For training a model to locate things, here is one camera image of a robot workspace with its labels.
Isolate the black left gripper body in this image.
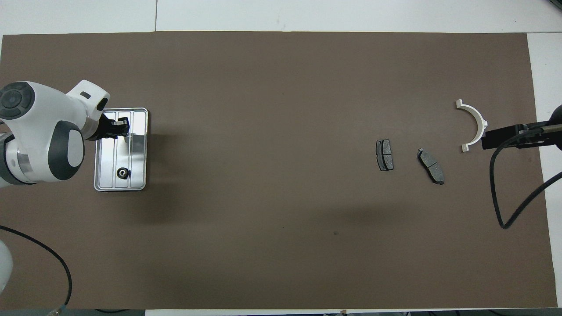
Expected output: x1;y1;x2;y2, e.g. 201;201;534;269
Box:
88;112;113;141

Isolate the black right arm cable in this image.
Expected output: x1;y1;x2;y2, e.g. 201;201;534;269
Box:
490;124;562;230

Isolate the white curved plastic bracket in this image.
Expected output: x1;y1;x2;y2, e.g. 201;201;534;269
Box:
456;100;489;153

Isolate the silver metal tray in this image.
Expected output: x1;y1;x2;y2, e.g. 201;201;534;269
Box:
94;108;149;192

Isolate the brown table mat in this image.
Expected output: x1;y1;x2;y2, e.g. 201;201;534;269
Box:
0;31;558;310

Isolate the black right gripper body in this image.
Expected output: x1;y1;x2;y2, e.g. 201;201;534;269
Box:
526;105;562;152

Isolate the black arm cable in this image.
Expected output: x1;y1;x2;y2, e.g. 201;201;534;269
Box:
0;225;73;316
490;124;562;230

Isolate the short grey brake pad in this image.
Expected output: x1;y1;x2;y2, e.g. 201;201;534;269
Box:
376;139;394;172

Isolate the long grey brake pad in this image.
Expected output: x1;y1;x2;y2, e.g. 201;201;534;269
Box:
417;148;445;185

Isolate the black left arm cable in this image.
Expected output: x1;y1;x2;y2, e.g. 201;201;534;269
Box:
0;225;73;316

